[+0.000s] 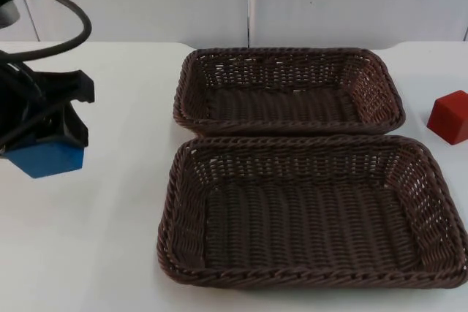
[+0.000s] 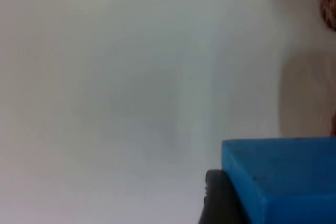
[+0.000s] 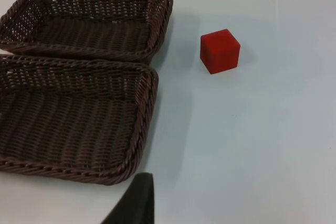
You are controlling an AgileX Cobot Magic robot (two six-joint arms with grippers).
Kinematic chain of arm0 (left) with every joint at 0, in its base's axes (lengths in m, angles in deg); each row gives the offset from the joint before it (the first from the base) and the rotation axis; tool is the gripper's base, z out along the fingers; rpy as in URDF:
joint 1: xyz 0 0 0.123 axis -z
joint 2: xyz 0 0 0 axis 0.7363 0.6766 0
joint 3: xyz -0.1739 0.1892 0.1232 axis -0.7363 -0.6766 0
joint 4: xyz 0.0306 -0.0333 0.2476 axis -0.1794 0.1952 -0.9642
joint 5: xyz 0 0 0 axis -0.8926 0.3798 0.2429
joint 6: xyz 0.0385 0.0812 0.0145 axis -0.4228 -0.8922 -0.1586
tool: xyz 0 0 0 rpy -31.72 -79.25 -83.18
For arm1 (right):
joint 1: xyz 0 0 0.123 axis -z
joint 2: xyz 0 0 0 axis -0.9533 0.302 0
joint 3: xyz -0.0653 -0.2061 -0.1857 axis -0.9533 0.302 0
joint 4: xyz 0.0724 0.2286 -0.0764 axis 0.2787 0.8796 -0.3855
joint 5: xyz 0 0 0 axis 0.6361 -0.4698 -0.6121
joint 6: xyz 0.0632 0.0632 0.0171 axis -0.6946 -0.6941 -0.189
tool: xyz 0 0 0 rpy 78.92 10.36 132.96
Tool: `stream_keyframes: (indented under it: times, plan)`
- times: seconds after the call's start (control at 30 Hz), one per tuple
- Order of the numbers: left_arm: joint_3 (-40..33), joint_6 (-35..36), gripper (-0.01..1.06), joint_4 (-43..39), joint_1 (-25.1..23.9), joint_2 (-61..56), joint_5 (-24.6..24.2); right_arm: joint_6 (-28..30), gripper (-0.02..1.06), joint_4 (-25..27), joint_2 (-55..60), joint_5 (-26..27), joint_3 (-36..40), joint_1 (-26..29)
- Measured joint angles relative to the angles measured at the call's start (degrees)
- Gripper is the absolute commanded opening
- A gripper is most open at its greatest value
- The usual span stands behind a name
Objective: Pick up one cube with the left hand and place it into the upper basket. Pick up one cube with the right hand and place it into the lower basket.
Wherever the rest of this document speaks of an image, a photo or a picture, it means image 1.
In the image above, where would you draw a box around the red cube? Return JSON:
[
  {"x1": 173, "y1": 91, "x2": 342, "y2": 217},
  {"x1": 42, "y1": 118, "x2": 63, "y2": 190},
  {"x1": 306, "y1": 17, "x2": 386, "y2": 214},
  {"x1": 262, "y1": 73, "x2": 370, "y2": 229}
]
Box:
[{"x1": 426, "y1": 89, "x2": 468, "y2": 144}]

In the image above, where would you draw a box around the dark brown wicker basket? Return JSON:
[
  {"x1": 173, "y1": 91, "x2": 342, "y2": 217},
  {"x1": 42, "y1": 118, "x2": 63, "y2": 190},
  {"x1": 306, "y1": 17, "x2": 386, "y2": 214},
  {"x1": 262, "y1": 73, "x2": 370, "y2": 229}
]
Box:
[
  {"x1": 156, "y1": 134, "x2": 468, "y2": 290},
  {"x1": 172, "y1": 47, "x2": 407, "y2": 138}
]

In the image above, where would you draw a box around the thin black cable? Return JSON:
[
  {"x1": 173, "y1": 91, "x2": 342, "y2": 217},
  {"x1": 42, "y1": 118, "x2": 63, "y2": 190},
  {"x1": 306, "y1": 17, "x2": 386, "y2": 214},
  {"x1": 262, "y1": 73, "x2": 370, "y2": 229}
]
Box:
[{"x1": 0, "y1": 101, "x2": 69, "y2": 145}]

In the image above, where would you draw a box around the thick black cable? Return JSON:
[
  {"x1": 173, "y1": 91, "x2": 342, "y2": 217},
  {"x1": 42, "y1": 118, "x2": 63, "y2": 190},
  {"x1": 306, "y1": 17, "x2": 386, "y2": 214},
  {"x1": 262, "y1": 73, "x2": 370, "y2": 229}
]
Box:
[{"x1": 0, "y1": 0, "x2": 93, "y2": 72}]

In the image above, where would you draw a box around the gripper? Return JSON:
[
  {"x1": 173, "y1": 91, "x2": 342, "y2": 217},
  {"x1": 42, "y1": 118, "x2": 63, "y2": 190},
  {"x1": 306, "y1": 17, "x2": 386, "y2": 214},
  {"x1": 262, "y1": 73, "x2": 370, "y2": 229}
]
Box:
[{"x1": 0, "y1": 63, "x2": 97, "y2": 160}]

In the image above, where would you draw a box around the blue cube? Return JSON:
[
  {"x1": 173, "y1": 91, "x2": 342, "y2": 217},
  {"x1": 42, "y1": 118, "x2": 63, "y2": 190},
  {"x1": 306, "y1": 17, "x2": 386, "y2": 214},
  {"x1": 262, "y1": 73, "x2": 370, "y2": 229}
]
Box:
[{"x1": 6, "y1": 138, "x2": 86, "y2": 180}]

